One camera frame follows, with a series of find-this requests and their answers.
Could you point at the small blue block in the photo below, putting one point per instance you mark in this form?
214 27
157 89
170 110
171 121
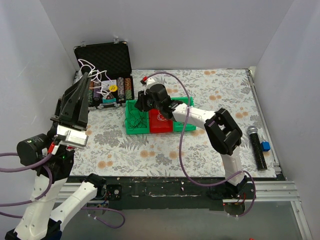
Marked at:
265 146

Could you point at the floral table mat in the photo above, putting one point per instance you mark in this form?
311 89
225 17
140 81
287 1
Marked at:
110 151

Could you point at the red bin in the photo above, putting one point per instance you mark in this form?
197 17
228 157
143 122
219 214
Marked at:
158 123

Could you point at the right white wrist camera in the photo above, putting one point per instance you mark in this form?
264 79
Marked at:
147 82

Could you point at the black poker chip case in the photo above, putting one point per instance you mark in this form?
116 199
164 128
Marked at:
109 66

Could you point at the left green bin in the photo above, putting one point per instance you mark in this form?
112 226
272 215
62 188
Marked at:
136 122

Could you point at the black microphone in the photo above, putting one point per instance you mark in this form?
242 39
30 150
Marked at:
253 136

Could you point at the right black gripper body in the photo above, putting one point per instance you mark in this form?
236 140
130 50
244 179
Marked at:
141 104

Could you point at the aluminium frame rail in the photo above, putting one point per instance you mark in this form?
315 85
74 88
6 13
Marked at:
276 191

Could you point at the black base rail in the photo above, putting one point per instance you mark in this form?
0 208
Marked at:
157 193

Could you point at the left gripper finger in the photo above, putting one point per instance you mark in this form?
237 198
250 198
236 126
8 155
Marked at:
68 111
82 106

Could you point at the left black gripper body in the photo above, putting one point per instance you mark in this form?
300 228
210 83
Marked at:
69 121

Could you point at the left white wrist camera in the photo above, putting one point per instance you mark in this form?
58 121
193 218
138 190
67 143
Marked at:
70 137

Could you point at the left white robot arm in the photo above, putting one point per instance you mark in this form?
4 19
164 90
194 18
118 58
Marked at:
51 156

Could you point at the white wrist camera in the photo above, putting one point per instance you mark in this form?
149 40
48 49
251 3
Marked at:
70 137
147 82

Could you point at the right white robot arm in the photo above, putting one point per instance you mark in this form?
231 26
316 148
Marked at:
223 132

